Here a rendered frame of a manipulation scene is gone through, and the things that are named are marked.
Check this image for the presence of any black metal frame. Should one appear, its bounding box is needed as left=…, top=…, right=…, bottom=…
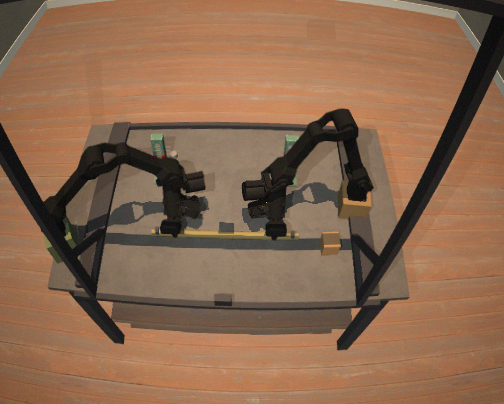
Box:
left=0, top=0, right=504, bottom=306

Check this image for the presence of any long yellow rod with olive band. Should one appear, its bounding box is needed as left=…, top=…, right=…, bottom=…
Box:
left=152, top=227, right=299, bottom=240

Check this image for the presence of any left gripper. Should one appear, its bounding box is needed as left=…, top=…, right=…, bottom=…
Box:
left=160, top=193, right=183, bottom=238

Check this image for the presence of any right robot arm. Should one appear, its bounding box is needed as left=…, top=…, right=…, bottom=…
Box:
left=242, top=109, right=374, bottom=218

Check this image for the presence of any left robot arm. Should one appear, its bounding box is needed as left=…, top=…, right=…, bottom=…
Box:
left=43, top=142, right=206, bottom=237

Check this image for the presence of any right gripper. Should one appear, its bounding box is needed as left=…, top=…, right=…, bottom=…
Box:
left=265, top=197, right=287, bottom=240

